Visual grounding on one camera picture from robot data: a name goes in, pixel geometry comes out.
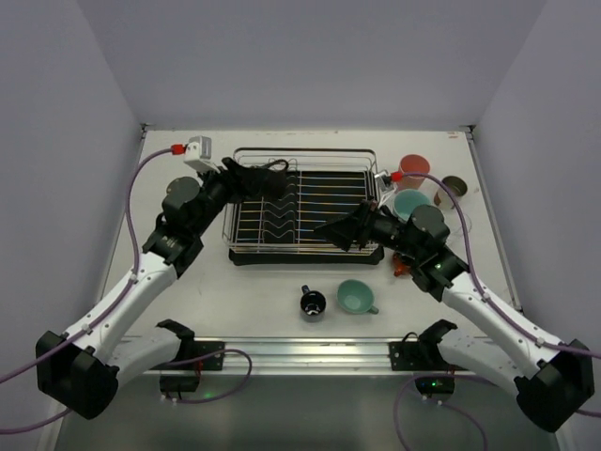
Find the tall green mug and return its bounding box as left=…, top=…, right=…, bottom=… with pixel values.
left=393, top=189, right=431, bottom=221

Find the small orange cup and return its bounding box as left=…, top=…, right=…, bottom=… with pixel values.
left=393, top=262, right=411, bottom=277

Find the small green mug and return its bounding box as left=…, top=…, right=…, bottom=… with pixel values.
left=336, top=279, right=379, bottom=315

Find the pink plastic cup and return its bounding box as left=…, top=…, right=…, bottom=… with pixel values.
left=399, top=154, right=430, bottom=190

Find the blue cup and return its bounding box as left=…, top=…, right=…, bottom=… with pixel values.
left=300, top=285, right=327, bottom=322

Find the clear plastic glass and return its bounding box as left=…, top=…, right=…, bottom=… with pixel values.
left=445, top=210, right=472, bottom=246

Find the white brown steel tumbler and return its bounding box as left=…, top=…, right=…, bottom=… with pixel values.
left=434, top=176, right=468, bottom=210

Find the black tall cup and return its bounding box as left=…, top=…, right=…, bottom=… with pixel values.
left=252, top=169, right=287, bottom=191

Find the orange floral bowl cup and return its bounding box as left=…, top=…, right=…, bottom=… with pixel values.
left=393, top=252, right=414, bottom=266

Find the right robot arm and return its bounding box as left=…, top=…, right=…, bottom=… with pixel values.
left=315, top=201, right=597, bottom=432

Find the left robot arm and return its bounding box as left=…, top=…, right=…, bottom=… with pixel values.
left=35, top=157, right=288, bottom=420

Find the black drip tray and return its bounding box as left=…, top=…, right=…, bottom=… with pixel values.
left=223, top=170, right=384, bottom=266

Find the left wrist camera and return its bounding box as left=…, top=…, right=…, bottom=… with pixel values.
left=184, top=135, right=218, bottom=174

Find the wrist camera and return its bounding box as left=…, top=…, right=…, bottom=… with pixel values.
left=375, top=170, right=396, bottom=207
left=184, top=135, right=218, bottom=174

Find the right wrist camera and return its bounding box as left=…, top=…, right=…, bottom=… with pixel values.
left=375, top=170, right=396, bottom=207

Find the aluminium mounting rail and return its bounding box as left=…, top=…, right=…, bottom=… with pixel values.
left=116, top=334, right=470, bottom=377

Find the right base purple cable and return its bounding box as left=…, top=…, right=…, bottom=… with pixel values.
left=393, top=373, right=489, bottom=451

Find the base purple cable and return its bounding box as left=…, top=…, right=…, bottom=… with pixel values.
left=393, top=373, right=489, bottom=451
left=162, top=348, right=254, bottom=405

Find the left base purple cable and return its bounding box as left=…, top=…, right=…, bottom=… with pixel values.
left=162, top=348, right=254, bottom=405

